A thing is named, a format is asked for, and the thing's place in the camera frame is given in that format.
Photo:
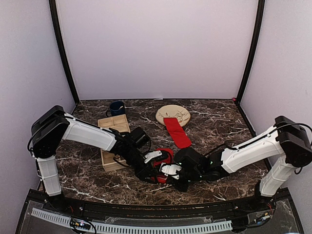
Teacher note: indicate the black left frame post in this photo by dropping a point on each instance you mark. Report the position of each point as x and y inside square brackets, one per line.
[61, 50]

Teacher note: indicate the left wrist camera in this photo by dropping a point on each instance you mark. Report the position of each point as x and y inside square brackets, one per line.
[139, 137]

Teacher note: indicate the black right frame post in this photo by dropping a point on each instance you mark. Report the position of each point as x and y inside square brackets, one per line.
[252, 50]

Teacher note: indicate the black frame post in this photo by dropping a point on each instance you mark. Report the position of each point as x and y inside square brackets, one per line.
[61, 50]
[252, 50]

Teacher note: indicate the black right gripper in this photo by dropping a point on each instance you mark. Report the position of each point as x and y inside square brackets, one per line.
[182, 187]

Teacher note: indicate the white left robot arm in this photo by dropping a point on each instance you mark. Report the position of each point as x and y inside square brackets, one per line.
[56, 126]

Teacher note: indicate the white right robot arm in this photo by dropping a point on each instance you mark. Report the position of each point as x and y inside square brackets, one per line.
[286, 139]

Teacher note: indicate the red santa sock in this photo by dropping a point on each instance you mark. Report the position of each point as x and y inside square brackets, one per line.
[166, 157]

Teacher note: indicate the red sock on mat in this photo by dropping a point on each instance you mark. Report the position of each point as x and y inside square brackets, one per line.
[177, 133]

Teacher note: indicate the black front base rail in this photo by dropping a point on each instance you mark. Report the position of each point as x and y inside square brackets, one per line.
[100, 209]

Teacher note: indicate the dark blue mug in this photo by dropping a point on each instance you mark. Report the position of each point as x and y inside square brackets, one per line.
[116, 108]

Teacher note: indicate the round beige woven mat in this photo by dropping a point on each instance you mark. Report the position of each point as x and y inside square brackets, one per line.
[173, 111]

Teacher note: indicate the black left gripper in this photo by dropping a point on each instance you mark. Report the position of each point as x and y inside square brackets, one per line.
[142, 173]

